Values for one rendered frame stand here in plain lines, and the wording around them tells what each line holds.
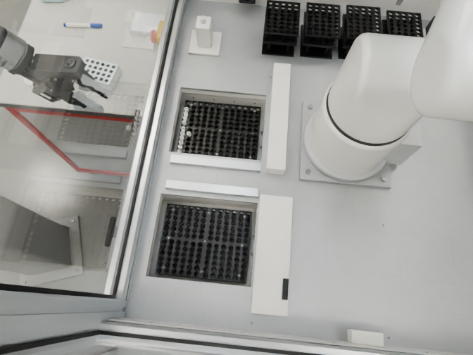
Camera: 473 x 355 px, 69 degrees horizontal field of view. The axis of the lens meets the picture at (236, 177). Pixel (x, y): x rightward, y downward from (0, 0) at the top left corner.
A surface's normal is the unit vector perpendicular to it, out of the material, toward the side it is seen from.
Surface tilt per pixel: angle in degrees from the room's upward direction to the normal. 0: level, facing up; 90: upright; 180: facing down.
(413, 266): 0
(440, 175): 0
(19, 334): 90
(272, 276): 0
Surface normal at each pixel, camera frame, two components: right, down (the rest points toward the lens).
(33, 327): 0.99, 0.10
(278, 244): 0.01, -0.35
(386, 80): -0.07, 0.48
